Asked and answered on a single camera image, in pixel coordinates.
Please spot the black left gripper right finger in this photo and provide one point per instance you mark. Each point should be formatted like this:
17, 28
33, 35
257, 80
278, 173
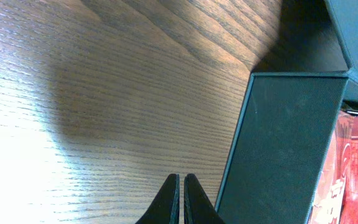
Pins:
197, 207

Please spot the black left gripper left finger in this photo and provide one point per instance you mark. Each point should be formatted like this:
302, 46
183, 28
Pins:
165, 207

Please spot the brown Pocky box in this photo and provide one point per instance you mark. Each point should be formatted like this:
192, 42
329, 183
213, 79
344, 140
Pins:
330, 192

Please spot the black gift box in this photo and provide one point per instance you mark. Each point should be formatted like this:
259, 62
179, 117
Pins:
288, 114

